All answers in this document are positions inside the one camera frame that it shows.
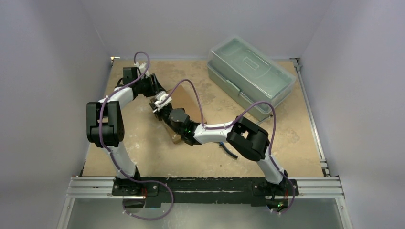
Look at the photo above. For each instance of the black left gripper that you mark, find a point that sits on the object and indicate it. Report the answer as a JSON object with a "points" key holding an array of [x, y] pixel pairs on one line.
{"points": [[154, 86]]}

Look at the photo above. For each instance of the brown cardboard express box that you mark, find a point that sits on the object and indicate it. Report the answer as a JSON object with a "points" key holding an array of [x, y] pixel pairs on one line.
{"points": [[181, 99]]}

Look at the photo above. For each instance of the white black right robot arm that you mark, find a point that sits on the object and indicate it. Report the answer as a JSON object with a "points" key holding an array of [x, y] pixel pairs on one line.
{"points": [[247, 138]]}

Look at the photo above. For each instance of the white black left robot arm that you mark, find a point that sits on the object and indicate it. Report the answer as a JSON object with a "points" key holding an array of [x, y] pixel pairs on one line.
{"points": [[104, 121]]}

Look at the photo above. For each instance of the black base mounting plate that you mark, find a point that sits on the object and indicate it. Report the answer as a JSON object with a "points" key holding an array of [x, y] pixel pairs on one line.
{"points": [[254, 191]]}

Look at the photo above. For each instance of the silver wrench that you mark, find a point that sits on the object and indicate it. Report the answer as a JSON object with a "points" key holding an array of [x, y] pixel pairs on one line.
{"points": [[265, 119]]}

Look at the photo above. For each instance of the translucent green plastic toolbox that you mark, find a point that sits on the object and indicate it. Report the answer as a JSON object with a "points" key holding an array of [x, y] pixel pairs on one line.
{"points": [[247, 75]]}

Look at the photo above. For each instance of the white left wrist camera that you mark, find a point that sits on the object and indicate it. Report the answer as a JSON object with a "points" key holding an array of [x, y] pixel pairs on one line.
{"points": [[142, 68]]}

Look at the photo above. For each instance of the blue handled pliers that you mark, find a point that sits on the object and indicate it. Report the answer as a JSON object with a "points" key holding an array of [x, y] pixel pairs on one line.
{"points": [[229, 152]]}

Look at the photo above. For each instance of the aluminium front frame rail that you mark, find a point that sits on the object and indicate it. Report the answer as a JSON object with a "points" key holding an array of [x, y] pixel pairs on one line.
{"points": [[320, 204]]}

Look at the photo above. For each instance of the aluminium frame rail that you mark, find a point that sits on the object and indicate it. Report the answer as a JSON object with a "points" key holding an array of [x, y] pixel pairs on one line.
{"points": [[320, 204], [323, 161]]}

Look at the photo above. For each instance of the aluminium frame rail right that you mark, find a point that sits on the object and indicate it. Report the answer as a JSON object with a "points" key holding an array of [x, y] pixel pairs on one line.
{"points": [[323, 161]]}

